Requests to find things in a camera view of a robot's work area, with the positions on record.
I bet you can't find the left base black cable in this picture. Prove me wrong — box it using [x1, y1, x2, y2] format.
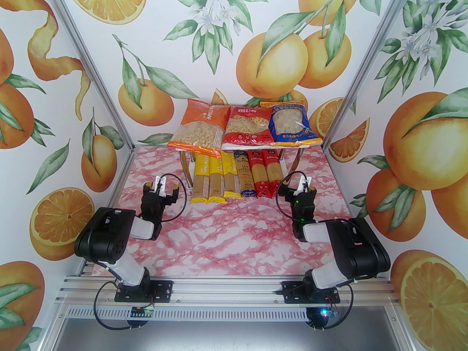
[93, 282, 129, 331]

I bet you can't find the blue pasta bag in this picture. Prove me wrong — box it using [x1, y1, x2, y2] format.
[260, 100, 324, 148]

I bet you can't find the red spaghetti bag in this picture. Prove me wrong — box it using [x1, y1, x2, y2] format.
[263, 149, 286, 198]
[247, 150, 272, 199]

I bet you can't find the dark blue spaghetti bag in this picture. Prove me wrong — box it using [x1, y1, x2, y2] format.
[233, 150, 256, 199]

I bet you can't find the white two-tier shelf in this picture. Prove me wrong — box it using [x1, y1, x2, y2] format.
[175, 137, 324, 190]

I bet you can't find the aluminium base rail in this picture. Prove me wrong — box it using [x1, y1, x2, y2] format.
[55, 274, 399, 307]

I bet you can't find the right base black cable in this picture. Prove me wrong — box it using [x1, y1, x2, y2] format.
[313, 283, 354, 331]

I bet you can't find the aluminium frame post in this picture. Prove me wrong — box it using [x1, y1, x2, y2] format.
[45, 0, 137, 149]
[321, 0, 418, 150]

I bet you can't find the red macaroni bag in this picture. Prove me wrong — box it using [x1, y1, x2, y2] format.
[222, 105, 276, 146]

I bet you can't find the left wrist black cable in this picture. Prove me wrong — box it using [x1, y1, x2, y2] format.
[160, 173, 187, 222]

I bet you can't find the orange macaroni bag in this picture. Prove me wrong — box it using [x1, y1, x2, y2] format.
[167, 98, 230, 150]

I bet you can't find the pink marble mat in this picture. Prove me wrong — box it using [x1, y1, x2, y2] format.
[91, 146, 378, 277]

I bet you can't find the perforated white cable tray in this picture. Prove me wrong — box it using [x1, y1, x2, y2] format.
[66, 307, 311, 321]

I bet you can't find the base black cable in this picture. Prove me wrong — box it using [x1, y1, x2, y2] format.
[313, 283, 354, 331]
[93, 282, 129, 331]

